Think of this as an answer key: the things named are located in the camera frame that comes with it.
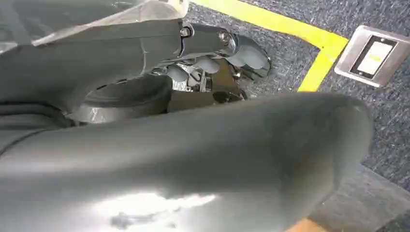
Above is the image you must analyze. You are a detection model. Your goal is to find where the yellow floor tape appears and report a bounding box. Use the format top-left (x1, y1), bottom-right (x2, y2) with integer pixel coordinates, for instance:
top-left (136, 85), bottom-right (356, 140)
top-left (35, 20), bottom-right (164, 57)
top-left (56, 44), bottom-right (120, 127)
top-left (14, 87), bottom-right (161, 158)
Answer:
top-left (190, 0), bottom-right (349, 93)

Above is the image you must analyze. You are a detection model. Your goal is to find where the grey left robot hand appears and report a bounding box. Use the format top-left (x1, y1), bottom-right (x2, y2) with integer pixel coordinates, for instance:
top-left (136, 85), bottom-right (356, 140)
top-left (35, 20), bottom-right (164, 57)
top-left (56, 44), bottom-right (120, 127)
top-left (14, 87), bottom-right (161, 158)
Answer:
top-left (0, 0), bottom-right (374, 232)

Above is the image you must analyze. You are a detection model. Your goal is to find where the steel floor socket box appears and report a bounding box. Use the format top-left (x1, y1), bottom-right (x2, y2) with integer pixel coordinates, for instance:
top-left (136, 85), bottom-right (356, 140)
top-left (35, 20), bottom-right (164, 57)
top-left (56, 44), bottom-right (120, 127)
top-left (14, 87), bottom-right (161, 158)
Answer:
top-left (334, 25), bottom-right (410, 88)

